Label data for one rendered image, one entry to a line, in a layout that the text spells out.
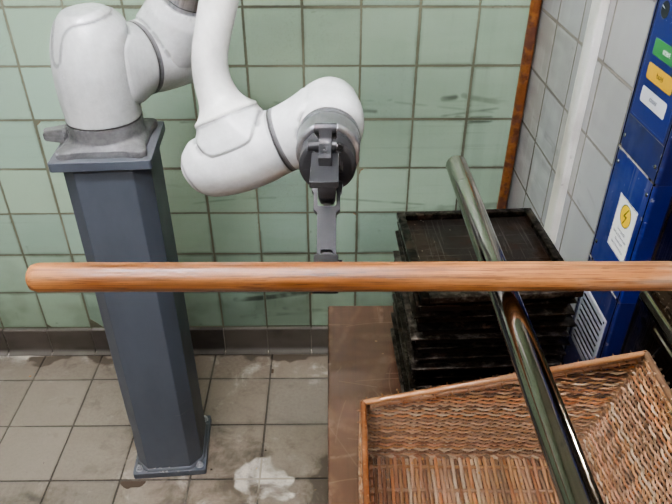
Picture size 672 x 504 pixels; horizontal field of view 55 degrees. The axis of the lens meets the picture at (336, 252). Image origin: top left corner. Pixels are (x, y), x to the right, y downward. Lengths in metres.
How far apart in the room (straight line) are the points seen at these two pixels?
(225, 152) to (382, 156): 1.00
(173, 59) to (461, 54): 0.79
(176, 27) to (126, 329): 0.72
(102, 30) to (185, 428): 1.07
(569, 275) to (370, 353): 0.85
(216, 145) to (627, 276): 0.59
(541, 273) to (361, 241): 1.43
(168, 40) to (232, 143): 0.49
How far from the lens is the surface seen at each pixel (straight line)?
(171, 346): 1.68
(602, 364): 1.17
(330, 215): 0.81
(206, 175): 0.99
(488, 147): 1.96
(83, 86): 1.36
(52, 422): 2.28
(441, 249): 1.24
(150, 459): 1.99
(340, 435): 1.30
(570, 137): 1.52
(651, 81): 1.17
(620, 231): 1.24
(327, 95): 0.94
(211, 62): 1.00
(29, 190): 2.16
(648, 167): 1.16
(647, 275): 0.70
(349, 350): 1.47
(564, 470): 0.54
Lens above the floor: 1.58
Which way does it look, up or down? 34 degrees down
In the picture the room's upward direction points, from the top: straight up
